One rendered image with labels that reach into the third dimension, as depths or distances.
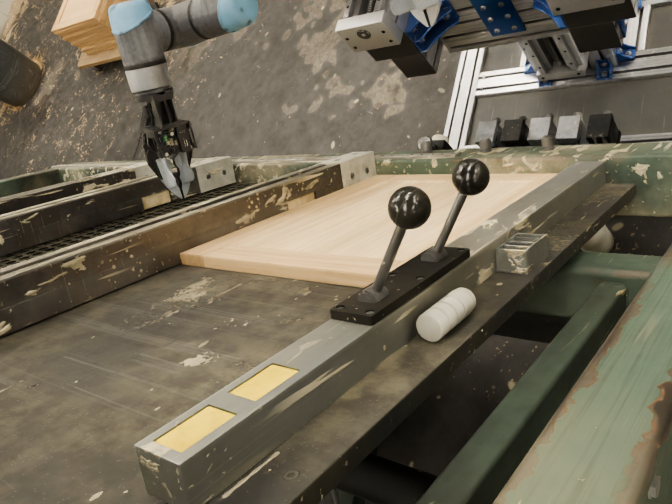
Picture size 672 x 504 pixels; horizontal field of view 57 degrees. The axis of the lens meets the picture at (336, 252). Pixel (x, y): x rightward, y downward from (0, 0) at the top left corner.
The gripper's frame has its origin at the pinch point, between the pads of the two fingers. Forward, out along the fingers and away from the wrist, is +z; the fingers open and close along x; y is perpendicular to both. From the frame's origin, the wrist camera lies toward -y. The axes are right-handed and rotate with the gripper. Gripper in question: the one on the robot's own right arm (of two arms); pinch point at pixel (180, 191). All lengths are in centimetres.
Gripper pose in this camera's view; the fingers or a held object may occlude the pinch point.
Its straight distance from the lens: 128.2
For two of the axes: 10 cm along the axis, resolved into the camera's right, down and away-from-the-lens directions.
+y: 5.4, 2.3, -8.1
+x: 8.2, -3.6, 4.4
